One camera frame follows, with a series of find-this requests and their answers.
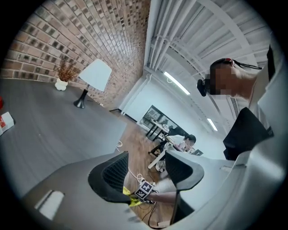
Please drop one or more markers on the white shade table lamp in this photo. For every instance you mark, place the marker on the white shade table lamp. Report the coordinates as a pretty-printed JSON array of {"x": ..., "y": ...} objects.
[{"x": 95, "y": 74}]

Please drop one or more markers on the white desk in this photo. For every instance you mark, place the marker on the white desk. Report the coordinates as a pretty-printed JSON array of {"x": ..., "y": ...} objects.
[{"x": 158, "y": 158}]

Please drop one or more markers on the person's white shirt torso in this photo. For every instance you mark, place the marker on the person's white shirt torso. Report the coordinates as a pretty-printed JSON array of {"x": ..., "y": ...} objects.
[{"x": 263, "y": 105}]

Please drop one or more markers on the red trash packet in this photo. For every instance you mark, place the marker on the red trash packet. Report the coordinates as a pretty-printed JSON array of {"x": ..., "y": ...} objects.
[{"x": 1, "y": 103}]

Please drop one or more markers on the black framed wall window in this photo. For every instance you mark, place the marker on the black framed wall window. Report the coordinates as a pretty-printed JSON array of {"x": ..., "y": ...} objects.
[{"x": 157, "y": 118}]

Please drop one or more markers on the black chest pouch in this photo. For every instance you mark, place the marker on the black chest pouch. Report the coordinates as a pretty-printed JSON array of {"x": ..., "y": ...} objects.
[{"x": 245, "y": 134}]

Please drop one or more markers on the person's right forearm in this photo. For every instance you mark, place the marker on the person's right forearm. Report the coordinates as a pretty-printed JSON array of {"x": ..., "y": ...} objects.
[{"x": 164, "y": 197}]

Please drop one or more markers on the black frame desk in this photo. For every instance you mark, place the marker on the black frame desk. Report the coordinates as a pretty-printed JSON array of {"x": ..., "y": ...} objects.
[{"x": 155, "y": 130}]

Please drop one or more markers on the dried brown plant sprigs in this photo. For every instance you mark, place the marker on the dried brown plant sprigs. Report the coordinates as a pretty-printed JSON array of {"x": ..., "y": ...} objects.
[{"x": 66, "y": 69}]

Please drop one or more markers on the white wall air vent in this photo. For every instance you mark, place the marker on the white wall air vent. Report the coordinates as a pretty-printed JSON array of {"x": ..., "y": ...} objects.
[{"x": 234, "y": 107}]

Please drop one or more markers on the long ceiling light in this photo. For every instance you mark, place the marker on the long ceiling light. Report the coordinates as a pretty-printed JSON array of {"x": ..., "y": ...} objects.
[
  {"x": 212, "y": 124},
  {"x": 176, "y": 82}
]

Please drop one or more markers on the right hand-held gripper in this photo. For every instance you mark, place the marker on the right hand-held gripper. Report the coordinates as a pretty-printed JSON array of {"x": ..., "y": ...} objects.
[{"x": 144, "y": 189}]

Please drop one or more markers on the person's head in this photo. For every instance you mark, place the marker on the person's head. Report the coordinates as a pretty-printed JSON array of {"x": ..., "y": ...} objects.
[{"x": 236, "y": 78}]

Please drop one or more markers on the white red trash box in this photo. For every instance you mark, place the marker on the white red trash box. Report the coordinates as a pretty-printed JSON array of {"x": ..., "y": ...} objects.
[{"x": 5, "y": 122}]

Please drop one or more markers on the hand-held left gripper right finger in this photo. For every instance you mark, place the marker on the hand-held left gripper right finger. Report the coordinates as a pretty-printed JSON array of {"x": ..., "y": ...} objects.
[{"x": 183, "y": 174}]

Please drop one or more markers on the yellow trash wrapper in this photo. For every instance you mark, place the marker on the yellow trash wrapper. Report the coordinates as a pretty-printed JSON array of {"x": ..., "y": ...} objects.
[{"x": 128, "y": 195}]

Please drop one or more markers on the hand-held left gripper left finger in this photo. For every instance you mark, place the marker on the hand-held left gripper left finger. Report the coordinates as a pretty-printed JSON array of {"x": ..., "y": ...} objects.
[{"x": 105, "y": 179}]

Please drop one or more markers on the white bulbous vase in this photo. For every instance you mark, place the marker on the white bulbous vase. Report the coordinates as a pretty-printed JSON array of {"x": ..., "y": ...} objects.
[{"x": 61, "y": 85}]

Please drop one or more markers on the dark grey table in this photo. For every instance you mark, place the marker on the dark grey table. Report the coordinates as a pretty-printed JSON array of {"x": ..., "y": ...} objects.
[{"x": 56, "y": 134}]

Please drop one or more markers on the black head camera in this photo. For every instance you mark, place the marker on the black head camera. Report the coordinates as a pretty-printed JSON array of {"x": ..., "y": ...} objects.
[{"x": 202, "y": 86}]

